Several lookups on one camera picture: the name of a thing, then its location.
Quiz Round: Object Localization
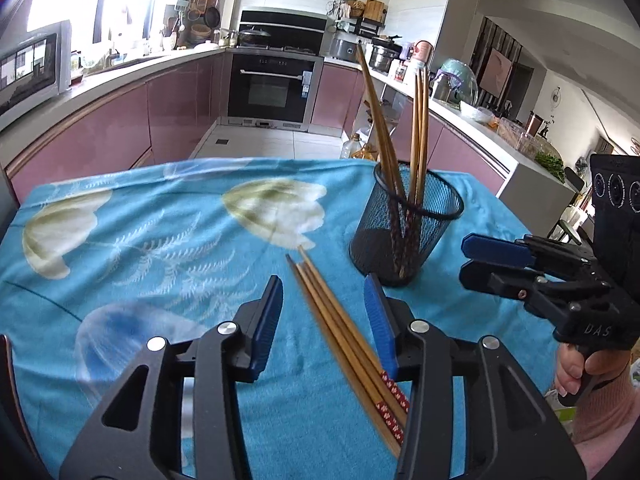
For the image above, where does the white microwave oven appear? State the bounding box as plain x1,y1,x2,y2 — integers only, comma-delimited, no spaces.
0,20,73,133

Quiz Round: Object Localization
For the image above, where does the black mesh utensil holder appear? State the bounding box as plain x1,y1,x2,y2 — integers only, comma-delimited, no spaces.
349,160,465,288

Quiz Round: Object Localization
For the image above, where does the steel thermos purple lid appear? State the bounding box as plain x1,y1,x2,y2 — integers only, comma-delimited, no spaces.
431,72,453,103

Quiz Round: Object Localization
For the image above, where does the wooden slat partition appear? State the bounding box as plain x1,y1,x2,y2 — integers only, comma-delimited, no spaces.
470,15,521,111

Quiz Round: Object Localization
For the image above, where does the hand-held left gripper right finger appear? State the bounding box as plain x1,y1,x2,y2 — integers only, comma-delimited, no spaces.
363,274,587,480

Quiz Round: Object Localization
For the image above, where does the blue floral tablecloth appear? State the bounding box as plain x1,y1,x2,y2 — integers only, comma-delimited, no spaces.
0,157,566,480

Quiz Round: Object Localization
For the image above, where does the person's right hand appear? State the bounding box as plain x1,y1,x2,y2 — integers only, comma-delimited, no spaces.
554,346,585,397

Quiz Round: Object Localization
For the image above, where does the pink kettle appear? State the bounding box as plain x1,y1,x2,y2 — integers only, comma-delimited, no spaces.
412,40,435,73

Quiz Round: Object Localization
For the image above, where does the black wok with lid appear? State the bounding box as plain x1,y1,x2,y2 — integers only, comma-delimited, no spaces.
239,27,273,47

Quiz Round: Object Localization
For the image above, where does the pale green food cover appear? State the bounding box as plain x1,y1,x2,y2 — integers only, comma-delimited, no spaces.
440,58,480,106

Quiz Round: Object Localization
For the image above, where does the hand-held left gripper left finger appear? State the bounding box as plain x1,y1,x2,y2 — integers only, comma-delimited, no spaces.
59,275,284,480

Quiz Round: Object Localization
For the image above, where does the clear plastic food container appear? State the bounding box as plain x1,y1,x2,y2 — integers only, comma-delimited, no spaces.
497,117,541,153

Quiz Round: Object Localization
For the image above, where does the black wall rack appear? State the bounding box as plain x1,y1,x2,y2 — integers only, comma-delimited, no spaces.
332,0,388,36

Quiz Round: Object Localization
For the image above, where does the steel stock pot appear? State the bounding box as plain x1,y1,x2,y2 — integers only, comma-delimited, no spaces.
369,35,403,73

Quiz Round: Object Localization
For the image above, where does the kitchen window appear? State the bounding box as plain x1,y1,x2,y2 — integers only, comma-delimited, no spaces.
27,0,173,53

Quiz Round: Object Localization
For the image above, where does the black range hood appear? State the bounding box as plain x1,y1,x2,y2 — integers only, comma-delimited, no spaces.
238,9,328,53

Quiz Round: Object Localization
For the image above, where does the bunch of green herbs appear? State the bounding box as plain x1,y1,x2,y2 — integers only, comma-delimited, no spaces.
535,152,566,183

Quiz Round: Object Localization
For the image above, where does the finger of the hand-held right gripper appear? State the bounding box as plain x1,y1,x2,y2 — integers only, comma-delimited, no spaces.
461,232,598,277
459,259,610,317

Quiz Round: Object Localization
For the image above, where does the white bowl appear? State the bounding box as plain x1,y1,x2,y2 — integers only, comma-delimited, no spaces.
459,102,493,125

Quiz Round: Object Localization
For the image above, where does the grey rice cooker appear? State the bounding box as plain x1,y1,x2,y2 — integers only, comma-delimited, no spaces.
330,30,358,61

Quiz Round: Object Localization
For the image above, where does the black built-in oven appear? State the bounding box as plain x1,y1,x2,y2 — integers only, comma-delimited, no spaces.
221,52,325,133

